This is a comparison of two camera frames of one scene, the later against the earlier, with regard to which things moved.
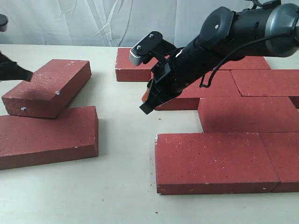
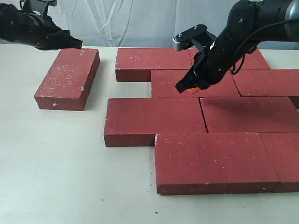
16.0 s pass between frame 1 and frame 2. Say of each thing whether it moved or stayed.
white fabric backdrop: stayed
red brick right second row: stayed
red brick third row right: stayed
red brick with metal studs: moved
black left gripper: moved
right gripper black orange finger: moved
